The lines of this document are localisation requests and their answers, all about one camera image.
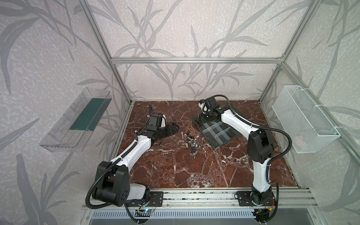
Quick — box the grey plastic organizer box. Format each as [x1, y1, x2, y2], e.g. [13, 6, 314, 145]
[192, 104, 241, 150]

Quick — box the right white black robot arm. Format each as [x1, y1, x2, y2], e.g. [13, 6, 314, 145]
[199, 94, 293, 201]

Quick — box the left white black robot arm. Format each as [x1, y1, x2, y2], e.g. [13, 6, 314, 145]
[85, 113, 180, 209]

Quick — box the pile of screws and nuts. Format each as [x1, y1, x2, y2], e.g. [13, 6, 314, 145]
[176, 131, 201, 158]

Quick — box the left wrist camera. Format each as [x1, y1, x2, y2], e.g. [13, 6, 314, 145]
[160, 115, 166, 128]

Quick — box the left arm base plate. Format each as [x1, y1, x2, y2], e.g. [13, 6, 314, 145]
[132, 191, 164, 207]

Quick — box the aluminium front rail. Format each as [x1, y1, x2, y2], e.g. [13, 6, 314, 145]
[81, 188, 318, 210]

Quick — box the aluminium frame crossbar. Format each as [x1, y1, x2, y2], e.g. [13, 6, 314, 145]
[111, 57, 282, 65]

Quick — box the clear plastic wall tray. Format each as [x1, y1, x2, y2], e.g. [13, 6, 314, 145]
[39, 88, 112, 153]

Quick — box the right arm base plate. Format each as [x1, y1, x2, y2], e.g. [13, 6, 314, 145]
[234, 191, 276, 207]

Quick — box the white wire mesh basket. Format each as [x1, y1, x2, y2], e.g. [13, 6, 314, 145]
[272, 85, 341, 154]

